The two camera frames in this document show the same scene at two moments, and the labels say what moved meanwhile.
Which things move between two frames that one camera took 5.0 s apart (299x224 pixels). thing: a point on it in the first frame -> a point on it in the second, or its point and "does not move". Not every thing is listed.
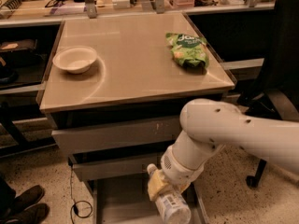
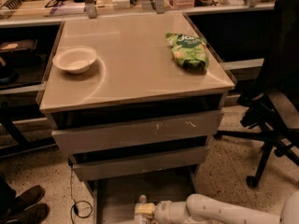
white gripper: [177, 169] -> [163, 213]
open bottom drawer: [129, 202] does not move
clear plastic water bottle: [174, 206] -> [140, 218]
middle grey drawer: [90, 170] does not move
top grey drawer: [76, 139] does not move
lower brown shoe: [35, 214] does not move
